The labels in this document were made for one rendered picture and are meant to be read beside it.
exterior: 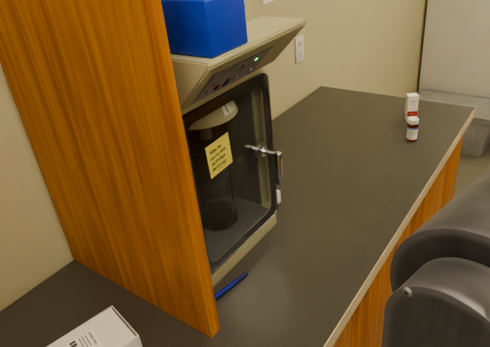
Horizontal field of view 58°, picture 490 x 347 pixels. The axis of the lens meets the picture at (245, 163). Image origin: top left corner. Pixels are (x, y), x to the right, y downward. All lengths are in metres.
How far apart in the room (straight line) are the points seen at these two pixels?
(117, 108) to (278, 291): 0.56
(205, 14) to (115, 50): 0.15
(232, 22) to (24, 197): 0.70
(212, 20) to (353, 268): 0.68
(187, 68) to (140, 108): 0.10
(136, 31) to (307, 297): 0.68
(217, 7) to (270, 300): 0.65
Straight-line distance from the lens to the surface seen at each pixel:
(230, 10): 0.76
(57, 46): 0.86
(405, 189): 1.42
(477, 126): 3.52
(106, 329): 1.03
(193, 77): 0.74
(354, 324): 1.24
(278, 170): 1.07
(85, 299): 1.17
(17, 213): 1.21
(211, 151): 0.91
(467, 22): 3.77
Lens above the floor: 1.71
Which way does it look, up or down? 29 degrees down
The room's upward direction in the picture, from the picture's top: 6 degrees counter-clockwise
